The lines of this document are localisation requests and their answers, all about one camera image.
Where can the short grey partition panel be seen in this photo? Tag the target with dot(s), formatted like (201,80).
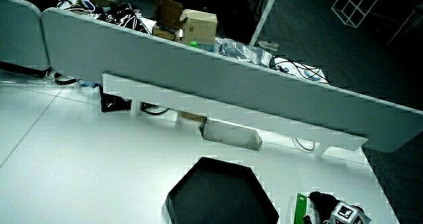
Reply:
(20,35)

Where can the person's right hand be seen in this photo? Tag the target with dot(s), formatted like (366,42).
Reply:
(322,202)

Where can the long grey partition panel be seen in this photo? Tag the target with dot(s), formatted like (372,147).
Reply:
(231,82)

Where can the blue and white device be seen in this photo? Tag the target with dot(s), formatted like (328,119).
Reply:
(87,4)

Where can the white table leg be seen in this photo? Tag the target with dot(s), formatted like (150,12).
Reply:
(262,17)

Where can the green medicine box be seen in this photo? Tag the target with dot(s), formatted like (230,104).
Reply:
(300,210)

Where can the black box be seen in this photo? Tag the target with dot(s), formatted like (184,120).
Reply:
(110,103)

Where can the open brown cardboard box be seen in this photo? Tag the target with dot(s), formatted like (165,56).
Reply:
(168,12)

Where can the black hexagonal tray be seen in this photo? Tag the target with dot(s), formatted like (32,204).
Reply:
(219,194)

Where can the closed beige cardboard box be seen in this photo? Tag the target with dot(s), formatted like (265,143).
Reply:
(198,27)

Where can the clear plastic bag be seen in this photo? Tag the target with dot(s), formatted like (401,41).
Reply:
(241,52)

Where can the small brown cardboard box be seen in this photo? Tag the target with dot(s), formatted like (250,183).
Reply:
(163,33)

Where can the white rectangular box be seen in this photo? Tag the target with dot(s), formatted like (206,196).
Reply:
(231,135)

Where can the white desk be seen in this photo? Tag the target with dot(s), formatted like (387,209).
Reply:
(99,158)

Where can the white shoe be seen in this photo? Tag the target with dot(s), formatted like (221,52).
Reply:
(268,45)

